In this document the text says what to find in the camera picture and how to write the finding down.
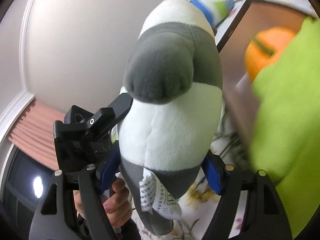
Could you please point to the orange pumpkin plush toy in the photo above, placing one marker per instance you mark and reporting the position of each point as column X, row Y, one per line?
column 265, row 52

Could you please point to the light green plush toy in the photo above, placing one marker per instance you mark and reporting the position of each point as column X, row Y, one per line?
column 290, row 110

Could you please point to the pink curtain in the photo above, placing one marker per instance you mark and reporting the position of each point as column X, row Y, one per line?
column 35, row 135

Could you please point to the person's left hand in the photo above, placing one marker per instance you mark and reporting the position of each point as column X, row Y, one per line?
column 117, row 205

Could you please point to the dark window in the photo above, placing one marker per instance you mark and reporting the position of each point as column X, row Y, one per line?
column 17, row 180

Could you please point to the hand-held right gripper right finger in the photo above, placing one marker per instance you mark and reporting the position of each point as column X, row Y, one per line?
column 212, row 177

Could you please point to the white floral blanket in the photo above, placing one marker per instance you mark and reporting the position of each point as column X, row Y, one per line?
column 225, row 205

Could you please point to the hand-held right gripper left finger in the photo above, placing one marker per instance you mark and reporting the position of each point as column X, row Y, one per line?
column 108, row 171

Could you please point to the black cardboard box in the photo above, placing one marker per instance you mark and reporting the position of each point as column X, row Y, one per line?
column 240, row 55

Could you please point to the striped cartoon quilt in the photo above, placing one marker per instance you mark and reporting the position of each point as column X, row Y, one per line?
column 220, row 2

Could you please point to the grey and white plush toy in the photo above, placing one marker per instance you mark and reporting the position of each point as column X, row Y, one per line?
column 170, row 100

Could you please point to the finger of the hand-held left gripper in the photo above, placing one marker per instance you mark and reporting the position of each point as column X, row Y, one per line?
column 112, row 115

